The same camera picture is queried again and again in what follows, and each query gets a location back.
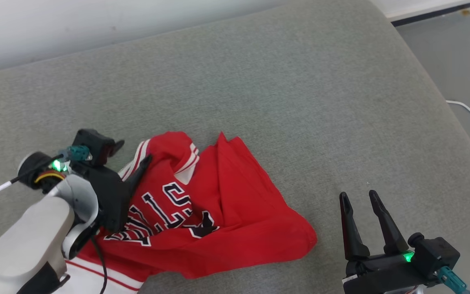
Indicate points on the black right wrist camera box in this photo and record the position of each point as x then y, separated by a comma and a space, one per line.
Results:
435, 253

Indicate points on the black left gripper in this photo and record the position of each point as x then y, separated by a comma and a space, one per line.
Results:
106, 192

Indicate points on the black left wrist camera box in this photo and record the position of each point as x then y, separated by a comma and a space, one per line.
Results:
96, 145

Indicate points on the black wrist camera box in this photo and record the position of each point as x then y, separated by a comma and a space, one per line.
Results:
435, 253
96, 145

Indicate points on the red basketball jersey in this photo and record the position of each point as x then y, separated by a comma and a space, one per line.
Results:
235, 204

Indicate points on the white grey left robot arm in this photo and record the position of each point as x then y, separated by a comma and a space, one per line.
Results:
27, 237

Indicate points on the white and black baseboard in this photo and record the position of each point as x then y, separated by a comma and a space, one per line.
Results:
435, 10

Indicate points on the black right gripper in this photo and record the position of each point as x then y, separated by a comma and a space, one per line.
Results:
386, 273

